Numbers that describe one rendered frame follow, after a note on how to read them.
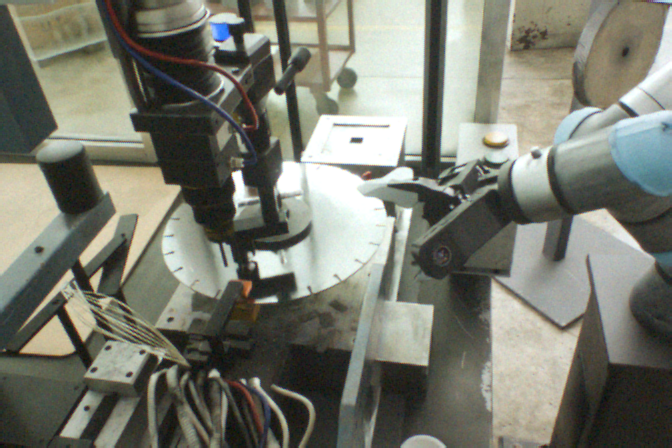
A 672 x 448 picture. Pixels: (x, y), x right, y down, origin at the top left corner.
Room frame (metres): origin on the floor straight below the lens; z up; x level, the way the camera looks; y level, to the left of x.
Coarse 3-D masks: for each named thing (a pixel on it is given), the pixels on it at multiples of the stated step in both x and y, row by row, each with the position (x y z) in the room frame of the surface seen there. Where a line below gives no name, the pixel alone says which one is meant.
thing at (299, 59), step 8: (304, 48) 0.65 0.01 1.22; (296, 56) 0.64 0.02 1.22; (304, 56) 0.64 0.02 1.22; (288, 64) 0.63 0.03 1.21; (296, 64) 0.63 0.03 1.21; (304, 64) 0.64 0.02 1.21; (288, 72) 0.62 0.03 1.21; (296, 72) 0.62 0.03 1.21; (280, 80) 0.60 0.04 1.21; (288, 80) 0.61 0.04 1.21; (280, 88) 0.59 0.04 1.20
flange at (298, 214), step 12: (288, 204) 0.71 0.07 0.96; (300, 204) 0.71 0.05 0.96; (240, 216) 0.69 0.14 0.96; (252, 216) 0.69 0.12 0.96; (288, 216) 0.68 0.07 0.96; (300, 216) 0.68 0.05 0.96; (300, 228) 0.65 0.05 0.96; (264, 240) 0.63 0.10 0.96; (276, 240) 0.63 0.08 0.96; (288, 240) 0.63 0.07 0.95
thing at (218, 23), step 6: (210, 18) 0.99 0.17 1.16; (216, 18) 0.98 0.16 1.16; (222, 18) 0.98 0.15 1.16; (228, 18) 0.98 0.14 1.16; (216, 24) 0.96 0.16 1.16; (222, 24) 0.96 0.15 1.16; (216, 30) 0.96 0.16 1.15; (222, 30) 0.96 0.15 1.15; (216, 36) 0.96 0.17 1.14; (222, 36) 0.96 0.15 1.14; (228, 36) 0.96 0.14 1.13
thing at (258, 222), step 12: (264, 192) 0.60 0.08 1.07; (264, 204) 0.60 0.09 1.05; (276, 204) 0.60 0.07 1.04; (264, 216) 0.60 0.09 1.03; (276, 216) 0.60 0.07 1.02; (240, 228) 0.59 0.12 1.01; (252, 228) 0.59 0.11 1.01; (264, 228) 0.59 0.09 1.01; (276, 228) 0.60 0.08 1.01; (288, 228) 0.60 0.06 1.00; (240, 240) 0.59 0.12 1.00; (252, 240) 0.61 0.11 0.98; (240, 252) 0.59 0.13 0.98; (252, 252) 0.60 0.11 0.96
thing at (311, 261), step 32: (256, 192) 0.77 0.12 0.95; (320, 192) 0.75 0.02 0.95; (352, 192) 0.74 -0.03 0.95; (192, 224) 0.70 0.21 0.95; (320, 224) 0.67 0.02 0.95; (352, 224) 0.66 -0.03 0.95; (384, 224) 0.65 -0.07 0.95; (192, 256) 0.62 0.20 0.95; (256, 256) 0.61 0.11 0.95; (288, 256) 0.60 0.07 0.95; (320, 256) 0.60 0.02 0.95; (352, 256) 0.59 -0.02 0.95; (192, 288) 0.56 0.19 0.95; (224, 288) 0.55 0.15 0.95; (256, 288) 0.55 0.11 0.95; (288, 288) 0.54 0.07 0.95; (320, 288) 0.54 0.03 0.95
